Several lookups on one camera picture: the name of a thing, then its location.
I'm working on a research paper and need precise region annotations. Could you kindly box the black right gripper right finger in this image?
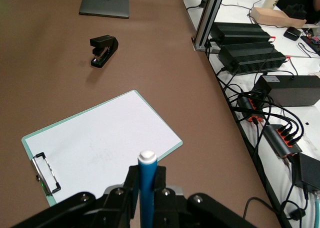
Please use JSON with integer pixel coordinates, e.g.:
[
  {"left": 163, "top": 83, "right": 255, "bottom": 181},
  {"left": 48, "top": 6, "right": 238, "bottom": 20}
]
[{"left": 152, "top": 166, "right": 256, "bottom": 228}]

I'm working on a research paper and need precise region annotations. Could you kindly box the small black device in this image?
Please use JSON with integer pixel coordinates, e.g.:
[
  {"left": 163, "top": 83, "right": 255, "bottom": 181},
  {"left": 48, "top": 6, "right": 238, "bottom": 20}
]
[{"left": 282, "top": 26, "right": 302, "bottom": 41}]

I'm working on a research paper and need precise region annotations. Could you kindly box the white paper sheet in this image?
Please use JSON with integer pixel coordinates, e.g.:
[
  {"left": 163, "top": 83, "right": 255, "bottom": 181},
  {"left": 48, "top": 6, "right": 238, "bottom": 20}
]
[{"left": 24, "top": 90, "right": 181, "bottom": 204}]

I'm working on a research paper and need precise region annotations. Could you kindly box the teal clipboard with metal clip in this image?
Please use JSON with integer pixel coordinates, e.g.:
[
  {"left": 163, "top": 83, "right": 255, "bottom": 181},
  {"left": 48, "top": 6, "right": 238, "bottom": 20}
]
[{"left": 21, "top": 89, "right": 184, "bottom": 207}]

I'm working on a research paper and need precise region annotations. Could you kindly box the black rectangular box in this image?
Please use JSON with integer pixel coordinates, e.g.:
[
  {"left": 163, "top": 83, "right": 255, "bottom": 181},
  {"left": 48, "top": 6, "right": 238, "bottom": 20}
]
[{"left": 253, "top": 74, "right": 320, "bottom": 107}]

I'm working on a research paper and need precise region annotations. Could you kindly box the black looped cable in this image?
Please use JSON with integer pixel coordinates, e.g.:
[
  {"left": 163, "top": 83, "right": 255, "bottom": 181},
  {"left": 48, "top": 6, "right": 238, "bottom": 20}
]
[{"left": 242, "top": 196, "right": 275, "bottom": 222}]

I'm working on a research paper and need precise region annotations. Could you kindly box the light wooden block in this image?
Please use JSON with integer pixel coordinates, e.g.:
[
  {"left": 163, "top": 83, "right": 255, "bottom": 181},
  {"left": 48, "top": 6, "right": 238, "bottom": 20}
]
[{"left": 249, "top": 7, "right": 308, "bottom": 30}]

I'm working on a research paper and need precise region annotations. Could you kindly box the grey laptop with apple logo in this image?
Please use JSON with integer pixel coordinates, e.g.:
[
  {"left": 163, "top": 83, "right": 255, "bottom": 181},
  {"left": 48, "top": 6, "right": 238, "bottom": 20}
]
[{"left": 78, "top": 0, "right": 131, "bottom": 20}]

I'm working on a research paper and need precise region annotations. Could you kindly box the colourful circuit board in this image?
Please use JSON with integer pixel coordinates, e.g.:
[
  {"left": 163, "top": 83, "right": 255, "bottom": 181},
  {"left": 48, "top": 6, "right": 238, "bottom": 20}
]
[{"left": 301, "top": 34, "right": 320, "bottom": 47}]

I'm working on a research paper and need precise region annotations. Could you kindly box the black orange usb hub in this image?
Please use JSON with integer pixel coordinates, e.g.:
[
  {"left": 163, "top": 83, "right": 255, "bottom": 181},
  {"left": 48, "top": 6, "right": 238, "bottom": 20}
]
[{"left": 236, "top": 94, "right": 266, "bottom": 125}]

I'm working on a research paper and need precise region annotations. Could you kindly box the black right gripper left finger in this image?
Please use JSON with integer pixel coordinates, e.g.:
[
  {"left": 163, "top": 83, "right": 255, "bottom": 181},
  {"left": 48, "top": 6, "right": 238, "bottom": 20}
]
[{"left": 9, "top": 164, "right": 140, "bottom": 228}]

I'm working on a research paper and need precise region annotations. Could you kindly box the teal cable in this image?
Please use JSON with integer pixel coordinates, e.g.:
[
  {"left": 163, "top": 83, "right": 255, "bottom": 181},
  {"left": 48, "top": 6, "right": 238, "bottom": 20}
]
[{"left": 311, "top": 191, "right": 320, "bottom": 213}]

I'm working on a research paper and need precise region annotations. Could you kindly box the black stapler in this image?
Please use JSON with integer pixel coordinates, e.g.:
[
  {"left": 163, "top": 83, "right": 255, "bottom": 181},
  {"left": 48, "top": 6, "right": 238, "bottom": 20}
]
[{"left": 89, "top": 34, "right": 119, "bottom": 69}]

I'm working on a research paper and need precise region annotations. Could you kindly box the black finned power supply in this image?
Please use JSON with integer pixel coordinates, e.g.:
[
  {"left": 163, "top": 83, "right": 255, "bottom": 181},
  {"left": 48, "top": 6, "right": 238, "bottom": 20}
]
[
  {"left": 209, "top": 22, "right": 272, "bottom": 47},
  {"left": 217, "top": 42, "right": 287, "bottom": 76}
]

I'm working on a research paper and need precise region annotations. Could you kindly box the black power adapter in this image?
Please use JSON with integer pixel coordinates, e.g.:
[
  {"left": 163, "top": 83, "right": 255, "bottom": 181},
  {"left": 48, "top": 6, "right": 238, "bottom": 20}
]
[{"left": 292, "top": 152, "right": 320, "bottom": 191}]

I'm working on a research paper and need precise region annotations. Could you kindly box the aluminium profile post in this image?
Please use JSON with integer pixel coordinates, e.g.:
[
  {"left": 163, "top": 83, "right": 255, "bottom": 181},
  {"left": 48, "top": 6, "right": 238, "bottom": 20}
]
[{"left": 194, "top": 0, "right": 229, "bottom": 52}]

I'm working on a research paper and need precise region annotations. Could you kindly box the blue marker pen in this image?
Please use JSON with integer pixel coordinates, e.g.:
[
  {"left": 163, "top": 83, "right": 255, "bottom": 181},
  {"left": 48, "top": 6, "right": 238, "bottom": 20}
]
[{"left": 137, "top": 149, "right": 158, "bottom": 228}]

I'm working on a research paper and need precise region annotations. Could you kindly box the grey orange usb hub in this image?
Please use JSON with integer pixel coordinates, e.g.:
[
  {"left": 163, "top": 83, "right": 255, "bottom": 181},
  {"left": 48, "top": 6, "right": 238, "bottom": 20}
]
[{"left": 262, "top": 124, "right": 303, "bottom": 160}]

